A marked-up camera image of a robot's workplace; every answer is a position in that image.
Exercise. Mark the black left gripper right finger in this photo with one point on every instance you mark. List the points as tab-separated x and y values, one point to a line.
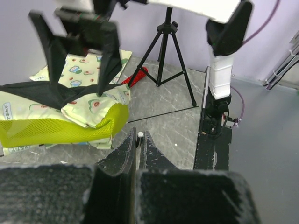
165	194

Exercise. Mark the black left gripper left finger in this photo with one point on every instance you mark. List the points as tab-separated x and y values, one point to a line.
72	194

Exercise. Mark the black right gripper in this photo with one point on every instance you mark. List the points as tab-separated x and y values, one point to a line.
87	20

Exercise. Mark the black tent pole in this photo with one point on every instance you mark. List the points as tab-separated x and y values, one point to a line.
140	136
162	114

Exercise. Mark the green patterned pet tent fabric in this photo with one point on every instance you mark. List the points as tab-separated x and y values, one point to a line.
35	113

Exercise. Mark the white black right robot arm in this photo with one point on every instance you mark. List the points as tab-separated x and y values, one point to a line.
226	27

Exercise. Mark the green patterned tent mat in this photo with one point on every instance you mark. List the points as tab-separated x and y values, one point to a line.
82	71

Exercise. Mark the red glitter microphone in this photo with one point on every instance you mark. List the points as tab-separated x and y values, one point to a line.
140	75

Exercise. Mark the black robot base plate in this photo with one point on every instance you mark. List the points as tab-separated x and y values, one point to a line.
214	138

